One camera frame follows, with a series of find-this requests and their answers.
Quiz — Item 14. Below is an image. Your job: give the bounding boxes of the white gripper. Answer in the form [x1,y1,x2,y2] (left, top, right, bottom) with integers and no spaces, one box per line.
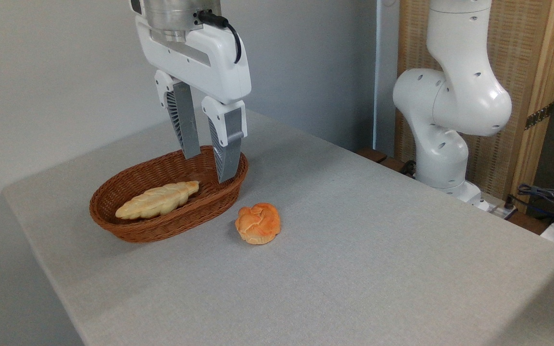
[135,16,252,184]

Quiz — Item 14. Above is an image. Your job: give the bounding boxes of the long braided bread loaf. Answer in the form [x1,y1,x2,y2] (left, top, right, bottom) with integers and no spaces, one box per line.
[115,181,200,220]

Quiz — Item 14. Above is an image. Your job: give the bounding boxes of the round knotted bread roll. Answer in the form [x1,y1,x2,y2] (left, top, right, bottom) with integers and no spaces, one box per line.
[235,202,281,245]

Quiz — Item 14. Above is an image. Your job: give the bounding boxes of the brown wicker oval basket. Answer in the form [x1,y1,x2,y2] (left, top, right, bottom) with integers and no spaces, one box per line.
[89,146,249,243]

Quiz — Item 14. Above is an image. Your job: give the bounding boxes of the woven wooden screen panel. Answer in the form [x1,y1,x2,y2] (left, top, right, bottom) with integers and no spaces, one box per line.
[395,0,554,212]

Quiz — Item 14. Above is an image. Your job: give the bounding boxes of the metal screen hinge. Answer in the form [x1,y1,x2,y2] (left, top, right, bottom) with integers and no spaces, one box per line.
[525,102,554,131]

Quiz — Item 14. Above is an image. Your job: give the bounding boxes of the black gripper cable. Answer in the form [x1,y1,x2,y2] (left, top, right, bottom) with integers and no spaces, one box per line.
[196,10,242,64]

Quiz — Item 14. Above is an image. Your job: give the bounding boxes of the bundle of dark cables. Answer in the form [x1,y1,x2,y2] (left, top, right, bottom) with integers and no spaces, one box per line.
[507,183,554,227]

